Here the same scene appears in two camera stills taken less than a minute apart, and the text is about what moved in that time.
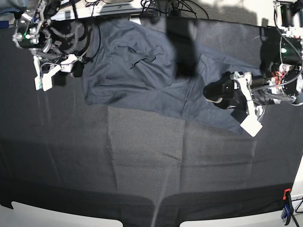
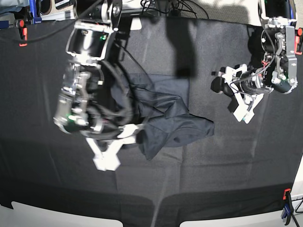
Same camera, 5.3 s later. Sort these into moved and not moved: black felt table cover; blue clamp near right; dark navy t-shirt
Moved: dark navy t-shirt
Not moved: black felt table cover; blue clamp near right
